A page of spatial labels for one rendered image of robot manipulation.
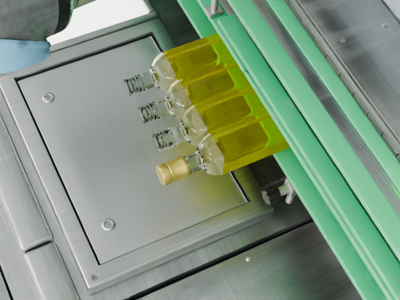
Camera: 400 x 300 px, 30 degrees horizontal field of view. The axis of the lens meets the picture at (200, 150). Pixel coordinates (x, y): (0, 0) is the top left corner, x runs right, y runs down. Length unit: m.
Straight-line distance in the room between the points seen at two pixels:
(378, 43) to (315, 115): 0.16
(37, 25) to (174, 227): 0.63
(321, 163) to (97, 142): 0.42
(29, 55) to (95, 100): 0.70
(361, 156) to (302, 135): 0.12
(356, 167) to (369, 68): 0.16
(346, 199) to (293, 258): 0.23
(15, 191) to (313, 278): 0.52
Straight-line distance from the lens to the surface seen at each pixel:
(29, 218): 1.28
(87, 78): 1.42
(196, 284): 1.25
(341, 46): 1.14
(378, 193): 1.03
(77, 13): 1.51
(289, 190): 1.22
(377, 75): 1.12
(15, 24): 0.68
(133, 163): 1.31
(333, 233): 1.18
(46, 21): 0.71
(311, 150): 1.13
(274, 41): 1.15
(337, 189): 1.11
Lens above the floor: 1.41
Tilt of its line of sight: 16 degrees down
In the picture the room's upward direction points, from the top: 111 degrees counter-clockwise
